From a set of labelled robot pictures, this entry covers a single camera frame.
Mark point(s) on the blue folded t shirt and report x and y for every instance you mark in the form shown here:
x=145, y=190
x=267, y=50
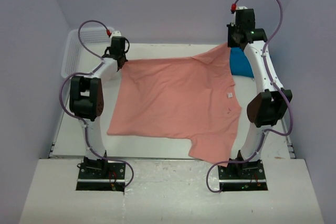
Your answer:
x=239, y=64

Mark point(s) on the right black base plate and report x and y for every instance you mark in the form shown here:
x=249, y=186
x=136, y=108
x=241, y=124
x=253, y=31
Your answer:
x=242, y=177

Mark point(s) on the pink t shirt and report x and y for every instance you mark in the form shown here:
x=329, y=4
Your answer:
x=184, y=98

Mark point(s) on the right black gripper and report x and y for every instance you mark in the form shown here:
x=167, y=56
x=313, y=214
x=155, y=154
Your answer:
x=231, y=43

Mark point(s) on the white plastic basket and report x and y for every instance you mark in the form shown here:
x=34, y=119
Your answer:
x=76, y=58

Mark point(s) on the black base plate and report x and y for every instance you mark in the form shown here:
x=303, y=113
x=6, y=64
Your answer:
x=109, y=178
x=242, y=177

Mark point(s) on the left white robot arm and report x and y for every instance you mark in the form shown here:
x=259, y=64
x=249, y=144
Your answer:
x=86, y=103

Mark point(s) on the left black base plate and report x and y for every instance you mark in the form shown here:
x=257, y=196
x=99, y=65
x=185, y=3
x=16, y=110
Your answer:
x=109, y=178

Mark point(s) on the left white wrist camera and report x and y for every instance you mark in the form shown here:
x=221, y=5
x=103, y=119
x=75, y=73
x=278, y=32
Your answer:
x=110, y=33

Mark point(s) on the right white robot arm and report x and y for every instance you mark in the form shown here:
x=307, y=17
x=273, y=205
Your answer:
x=270, y=103

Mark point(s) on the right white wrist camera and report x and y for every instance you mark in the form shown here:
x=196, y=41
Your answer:
x=234, y=8

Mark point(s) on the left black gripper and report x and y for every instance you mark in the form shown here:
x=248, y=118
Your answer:
x=123, y=53

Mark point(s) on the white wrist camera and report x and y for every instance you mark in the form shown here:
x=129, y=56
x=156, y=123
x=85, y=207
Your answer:
x=110, y=33
x=234, y=8

